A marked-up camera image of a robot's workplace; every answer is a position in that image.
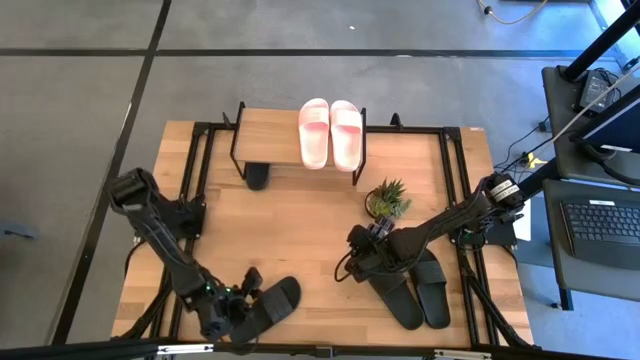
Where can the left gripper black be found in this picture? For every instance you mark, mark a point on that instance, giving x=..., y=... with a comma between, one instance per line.
x=220, y=315

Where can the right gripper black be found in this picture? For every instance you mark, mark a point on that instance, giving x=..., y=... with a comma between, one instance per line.
x=372, y=250

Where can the black slide sandal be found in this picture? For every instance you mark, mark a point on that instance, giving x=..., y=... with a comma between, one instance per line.
x=257, y=177
x=432, y=300
x=400, y=305
x=280, y=300

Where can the pink slide sandal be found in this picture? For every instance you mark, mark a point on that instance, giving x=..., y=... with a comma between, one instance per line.
x=346, y=145
x=314, y=140

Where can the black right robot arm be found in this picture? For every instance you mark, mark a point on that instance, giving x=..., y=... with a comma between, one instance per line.
x=440, y=222

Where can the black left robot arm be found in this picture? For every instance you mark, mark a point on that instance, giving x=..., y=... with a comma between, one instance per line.
x=165, y=240

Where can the green succulent in black pot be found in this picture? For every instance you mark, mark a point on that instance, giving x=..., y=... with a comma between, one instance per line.
x=387, y=201

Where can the black aluminium crossbar with brackets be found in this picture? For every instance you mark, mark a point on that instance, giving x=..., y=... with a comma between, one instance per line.
x=300, y=350

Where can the white paper sheet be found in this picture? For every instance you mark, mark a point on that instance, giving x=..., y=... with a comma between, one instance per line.
x=523, y=227

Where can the yellow tape piece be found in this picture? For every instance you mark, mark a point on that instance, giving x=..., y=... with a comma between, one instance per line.
x=535, y=160

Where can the grey side table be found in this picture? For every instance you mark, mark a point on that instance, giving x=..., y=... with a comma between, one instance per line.
x=565, y=165

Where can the black laptop keyboard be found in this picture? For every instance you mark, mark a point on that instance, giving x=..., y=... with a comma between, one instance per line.
x=600, y=230

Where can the dark monitor panel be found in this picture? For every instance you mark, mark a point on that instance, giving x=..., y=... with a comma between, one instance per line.
x=612, y=125

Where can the black power adapter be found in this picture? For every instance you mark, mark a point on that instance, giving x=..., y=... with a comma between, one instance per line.
x=595, y=90

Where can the black diagonal stand pole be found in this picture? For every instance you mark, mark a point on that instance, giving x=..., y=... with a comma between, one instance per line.
x=600, y=42

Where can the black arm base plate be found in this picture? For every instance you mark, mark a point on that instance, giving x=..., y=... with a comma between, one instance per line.
x=194, y=220
x=500, y=236

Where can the black aluminium table frame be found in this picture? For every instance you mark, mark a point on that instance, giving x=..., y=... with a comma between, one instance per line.
x=472, y=300

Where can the wooden shelf with black frame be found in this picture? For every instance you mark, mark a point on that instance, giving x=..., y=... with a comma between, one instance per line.
x=270, y=135

